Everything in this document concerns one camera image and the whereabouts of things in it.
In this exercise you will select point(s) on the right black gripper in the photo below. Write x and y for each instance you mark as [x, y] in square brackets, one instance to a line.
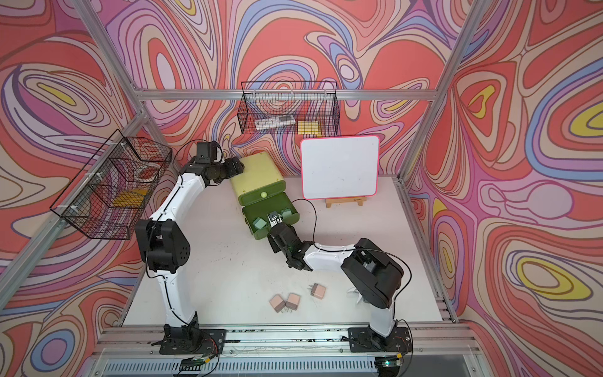
[273, 244]

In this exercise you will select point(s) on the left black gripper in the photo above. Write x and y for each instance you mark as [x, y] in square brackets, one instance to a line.
[232, 169]

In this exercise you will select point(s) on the yellow green drawer cabinet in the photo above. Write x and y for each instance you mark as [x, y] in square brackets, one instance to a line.
[261, 179]

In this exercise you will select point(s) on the pink plug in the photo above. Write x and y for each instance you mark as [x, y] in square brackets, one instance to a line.
[318, 291]
[277, 303]
[293, 301]

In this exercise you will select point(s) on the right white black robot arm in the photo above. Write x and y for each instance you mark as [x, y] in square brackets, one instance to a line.
[374, 274]

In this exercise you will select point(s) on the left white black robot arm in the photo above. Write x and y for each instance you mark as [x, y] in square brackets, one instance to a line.
[165, 250]

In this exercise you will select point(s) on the grey box in back basket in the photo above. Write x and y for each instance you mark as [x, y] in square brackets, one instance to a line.
[274, 122]

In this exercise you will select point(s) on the yellow block in back basket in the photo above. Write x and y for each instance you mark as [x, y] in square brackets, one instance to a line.
[310, 129]

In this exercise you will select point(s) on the wooden whiteboard stand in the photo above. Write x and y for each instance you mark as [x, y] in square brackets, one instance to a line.
[359, 200]

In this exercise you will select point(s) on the white plastic clip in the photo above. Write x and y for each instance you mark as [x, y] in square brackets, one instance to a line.
[356, 294]

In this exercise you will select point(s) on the pink framed whiteboard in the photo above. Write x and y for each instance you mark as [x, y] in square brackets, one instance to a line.
[342, 167]

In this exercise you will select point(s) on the yellow item in left basket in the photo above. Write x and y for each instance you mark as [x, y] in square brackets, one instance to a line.
[134, 198]

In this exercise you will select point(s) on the green circuit board left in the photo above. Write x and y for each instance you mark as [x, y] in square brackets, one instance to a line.
[193, 363]

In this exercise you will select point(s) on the green circuit board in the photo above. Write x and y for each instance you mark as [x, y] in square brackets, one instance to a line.
[391, 361]
[193, 363]

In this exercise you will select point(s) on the green circuit board right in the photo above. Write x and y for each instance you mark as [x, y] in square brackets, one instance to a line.
[391, 361]

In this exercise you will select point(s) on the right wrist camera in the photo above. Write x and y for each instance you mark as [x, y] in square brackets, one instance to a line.
[273, 214]

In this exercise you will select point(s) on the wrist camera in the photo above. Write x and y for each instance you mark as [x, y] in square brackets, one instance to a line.
[208, 152]
[273, 214]

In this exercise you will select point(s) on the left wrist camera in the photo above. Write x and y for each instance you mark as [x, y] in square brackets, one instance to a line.
[208, 152]

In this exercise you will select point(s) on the back black wire basket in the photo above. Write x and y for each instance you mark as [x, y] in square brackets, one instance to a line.
[304, 100]

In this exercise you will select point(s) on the black wire basket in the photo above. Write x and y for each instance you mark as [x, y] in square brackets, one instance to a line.
[304, 100]
[120, 163]

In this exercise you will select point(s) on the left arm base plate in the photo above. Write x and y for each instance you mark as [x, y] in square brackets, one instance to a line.
[182, 341]

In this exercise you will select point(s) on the left black wire basket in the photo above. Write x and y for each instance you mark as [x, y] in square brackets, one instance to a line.
[120, 163]

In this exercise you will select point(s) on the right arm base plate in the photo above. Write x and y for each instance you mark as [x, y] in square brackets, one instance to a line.
[365, 340]

